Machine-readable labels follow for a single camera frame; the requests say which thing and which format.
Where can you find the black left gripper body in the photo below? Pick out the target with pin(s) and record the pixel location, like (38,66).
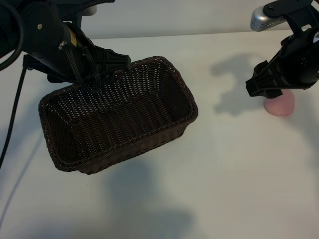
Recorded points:
(74,57)

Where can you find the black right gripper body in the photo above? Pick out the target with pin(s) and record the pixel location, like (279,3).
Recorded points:
(302,59)

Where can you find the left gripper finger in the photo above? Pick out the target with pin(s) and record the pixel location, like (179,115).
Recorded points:
(37,66)
(115,63)

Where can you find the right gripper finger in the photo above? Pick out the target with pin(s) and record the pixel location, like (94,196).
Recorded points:
(268,82)
(260,66)

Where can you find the pink peach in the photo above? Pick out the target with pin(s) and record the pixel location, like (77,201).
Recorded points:
(280,107)

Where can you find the dark brown woven basket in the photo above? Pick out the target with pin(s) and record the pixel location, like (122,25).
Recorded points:
(129,122)

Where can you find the black right camera bracket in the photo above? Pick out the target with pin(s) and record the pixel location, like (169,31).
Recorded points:
(296,15)

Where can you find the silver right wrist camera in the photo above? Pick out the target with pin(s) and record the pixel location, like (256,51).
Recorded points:
(259,20)

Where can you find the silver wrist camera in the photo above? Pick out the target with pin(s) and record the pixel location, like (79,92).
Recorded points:
(90,7)
(259,20)

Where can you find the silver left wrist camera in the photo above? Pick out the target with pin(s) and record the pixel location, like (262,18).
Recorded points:
(90,7)

